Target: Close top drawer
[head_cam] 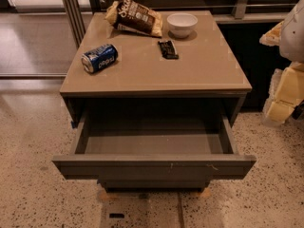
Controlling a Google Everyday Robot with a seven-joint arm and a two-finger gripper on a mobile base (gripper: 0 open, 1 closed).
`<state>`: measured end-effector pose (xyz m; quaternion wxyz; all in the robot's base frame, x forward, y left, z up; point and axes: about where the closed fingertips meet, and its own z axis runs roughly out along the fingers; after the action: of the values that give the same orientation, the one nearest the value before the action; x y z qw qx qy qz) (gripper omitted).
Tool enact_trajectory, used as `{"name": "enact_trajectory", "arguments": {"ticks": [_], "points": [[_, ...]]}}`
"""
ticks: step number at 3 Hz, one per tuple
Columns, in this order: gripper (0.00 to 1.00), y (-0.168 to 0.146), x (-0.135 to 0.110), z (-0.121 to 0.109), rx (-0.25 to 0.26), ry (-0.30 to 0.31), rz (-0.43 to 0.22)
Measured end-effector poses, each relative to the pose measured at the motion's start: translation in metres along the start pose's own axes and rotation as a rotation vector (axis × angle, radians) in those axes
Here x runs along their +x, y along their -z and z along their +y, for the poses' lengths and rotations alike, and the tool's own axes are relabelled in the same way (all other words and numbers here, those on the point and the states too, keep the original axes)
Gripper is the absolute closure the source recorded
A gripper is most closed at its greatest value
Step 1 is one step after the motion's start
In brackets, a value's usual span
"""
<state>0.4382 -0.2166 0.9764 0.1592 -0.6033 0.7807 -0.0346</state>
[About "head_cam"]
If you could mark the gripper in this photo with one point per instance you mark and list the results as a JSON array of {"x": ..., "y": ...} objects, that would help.
[{"x": 293, "y": 37}]

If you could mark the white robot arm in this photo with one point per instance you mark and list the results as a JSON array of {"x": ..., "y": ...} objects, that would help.
[{"x": 295, "y": 15}]

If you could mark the brown chip bag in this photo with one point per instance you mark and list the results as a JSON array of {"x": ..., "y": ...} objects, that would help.
[{"x": 134, "y": 17}]

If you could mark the white bowl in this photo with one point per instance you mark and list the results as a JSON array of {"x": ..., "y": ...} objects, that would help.
[{"x": 181, "y": 24}]

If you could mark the black snack bar wrapper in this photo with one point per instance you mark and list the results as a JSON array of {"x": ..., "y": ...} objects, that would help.
[{"x": 168, "y": 50}]

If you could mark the blue Pepsi can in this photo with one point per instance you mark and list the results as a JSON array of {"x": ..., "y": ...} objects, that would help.
[{"x": 99, "y": 58}]

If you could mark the grey top drawer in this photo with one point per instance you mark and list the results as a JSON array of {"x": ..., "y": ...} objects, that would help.
[{"x": 150, "y": 146}]

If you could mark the grey drawer cabinet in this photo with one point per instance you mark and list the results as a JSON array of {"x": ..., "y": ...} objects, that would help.
[{"x": 206, "y": 75}]

